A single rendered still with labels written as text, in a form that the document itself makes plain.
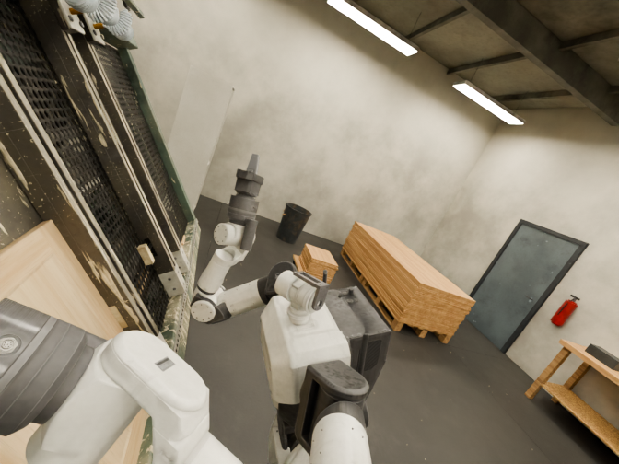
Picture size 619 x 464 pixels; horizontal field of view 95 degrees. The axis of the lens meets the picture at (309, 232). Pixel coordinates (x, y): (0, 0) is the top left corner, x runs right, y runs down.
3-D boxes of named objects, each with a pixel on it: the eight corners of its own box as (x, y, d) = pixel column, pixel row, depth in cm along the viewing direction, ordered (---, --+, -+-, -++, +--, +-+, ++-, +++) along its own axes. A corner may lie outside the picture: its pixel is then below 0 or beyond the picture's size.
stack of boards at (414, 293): (448, 344, 421) (477, 302, 401) (391, 330, 387) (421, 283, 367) (378, 265, 645) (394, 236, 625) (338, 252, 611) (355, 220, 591)
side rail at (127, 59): (179, 224, 209) (194, 220, 211) (105, 51, 159) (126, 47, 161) (181, 220, 216) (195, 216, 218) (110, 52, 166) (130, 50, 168)
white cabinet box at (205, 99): (190, 217, 447) (233, 86, 394) (150, 204, 428) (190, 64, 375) (195, 206, 502) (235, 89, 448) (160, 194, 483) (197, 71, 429)
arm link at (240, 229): (243, 210, 95) (235, 242, 96) (217, 204, 86) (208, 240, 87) (267, 216, 89) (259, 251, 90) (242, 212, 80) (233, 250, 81)
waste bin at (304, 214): (300, 248, 533) (314, 217, 516) (274, 239, 515) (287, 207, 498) (296, 237, 582) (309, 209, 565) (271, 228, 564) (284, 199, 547)
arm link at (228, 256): (248, 223, 95) (230, 255, 98) (227, 220, 87) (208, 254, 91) (259, 234, 92) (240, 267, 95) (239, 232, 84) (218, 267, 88)
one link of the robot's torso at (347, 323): (340, 344, 105) (348, 261, 91) (388, 439, 76) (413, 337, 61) (259, 361, 97) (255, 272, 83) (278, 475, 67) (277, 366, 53)
